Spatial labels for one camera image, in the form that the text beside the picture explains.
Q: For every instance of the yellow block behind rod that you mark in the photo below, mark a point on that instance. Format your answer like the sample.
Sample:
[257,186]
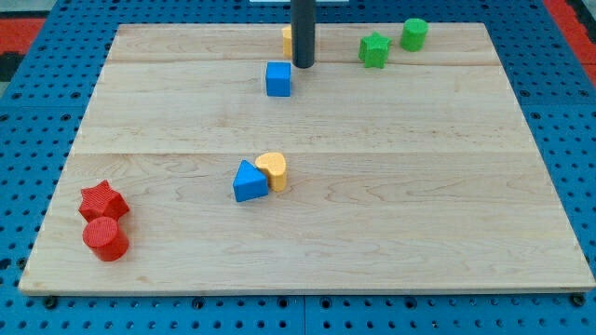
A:
[287,42]

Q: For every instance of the light wooden board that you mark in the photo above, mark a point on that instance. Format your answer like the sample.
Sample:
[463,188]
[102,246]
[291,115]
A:
[419,178]

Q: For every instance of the yellow heart block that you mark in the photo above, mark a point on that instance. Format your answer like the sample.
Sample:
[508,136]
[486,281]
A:
[274,167]

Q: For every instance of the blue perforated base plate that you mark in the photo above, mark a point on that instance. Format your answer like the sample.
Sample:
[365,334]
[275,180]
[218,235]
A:
[46,99]

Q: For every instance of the green star block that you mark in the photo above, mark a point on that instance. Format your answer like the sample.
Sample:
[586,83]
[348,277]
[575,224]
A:
[374,50]

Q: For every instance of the green cylinder block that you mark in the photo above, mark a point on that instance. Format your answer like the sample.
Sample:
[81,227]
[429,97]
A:
[414,34]

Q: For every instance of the red cylinder block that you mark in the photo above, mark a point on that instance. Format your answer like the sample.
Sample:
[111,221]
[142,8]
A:
[105,239]

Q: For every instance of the blue triangle block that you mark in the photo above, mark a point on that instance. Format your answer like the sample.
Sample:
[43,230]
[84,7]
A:
[249,182]

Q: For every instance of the blue cube block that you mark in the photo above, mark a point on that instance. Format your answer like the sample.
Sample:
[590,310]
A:
[278,79]

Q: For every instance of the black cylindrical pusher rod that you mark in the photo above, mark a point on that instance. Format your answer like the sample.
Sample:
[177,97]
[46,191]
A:
[303,32]

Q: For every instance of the red star block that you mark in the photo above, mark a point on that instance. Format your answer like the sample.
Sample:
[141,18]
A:
[102,201]

